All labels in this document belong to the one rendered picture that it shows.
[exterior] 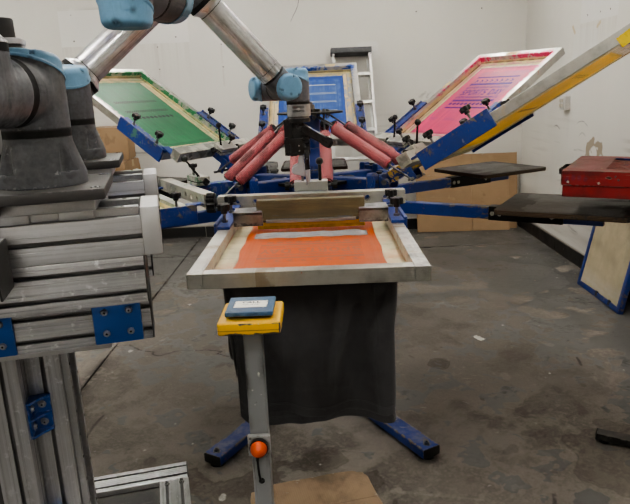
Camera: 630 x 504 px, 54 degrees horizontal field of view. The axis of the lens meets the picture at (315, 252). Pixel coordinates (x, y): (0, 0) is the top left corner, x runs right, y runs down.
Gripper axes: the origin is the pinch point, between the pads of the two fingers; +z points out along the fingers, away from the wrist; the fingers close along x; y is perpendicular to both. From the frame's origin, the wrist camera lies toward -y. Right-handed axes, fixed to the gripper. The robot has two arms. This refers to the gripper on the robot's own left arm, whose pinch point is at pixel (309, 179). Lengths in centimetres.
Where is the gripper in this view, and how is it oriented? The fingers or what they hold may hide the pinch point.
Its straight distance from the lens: 206.0
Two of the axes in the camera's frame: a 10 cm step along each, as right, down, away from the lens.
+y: -10.0, 0.5, 0.1
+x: 0.0, 2.6, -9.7
